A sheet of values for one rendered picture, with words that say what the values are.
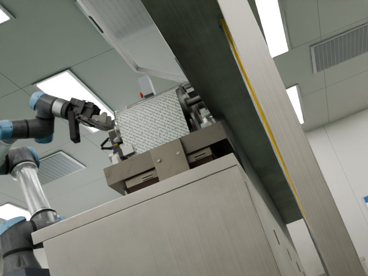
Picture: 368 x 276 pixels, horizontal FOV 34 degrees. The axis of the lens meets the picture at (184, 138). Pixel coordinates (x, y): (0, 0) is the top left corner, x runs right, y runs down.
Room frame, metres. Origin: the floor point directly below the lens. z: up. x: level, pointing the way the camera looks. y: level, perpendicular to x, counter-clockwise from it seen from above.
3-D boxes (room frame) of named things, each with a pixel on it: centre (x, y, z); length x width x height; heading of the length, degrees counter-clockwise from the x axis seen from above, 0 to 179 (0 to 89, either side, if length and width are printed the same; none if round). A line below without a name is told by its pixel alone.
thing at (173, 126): (1.94, 0.09, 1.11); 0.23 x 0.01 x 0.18; 82
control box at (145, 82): (2.56, 0.09, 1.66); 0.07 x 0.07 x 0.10; 84
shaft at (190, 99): (1.98, -0.09, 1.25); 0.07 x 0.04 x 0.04; 82
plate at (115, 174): (1.82, 0.06, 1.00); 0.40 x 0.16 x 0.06; 82
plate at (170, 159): (1.72, 0.06, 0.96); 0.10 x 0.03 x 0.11; 82
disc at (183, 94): (1.98, -0.05, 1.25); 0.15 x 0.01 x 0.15; 172
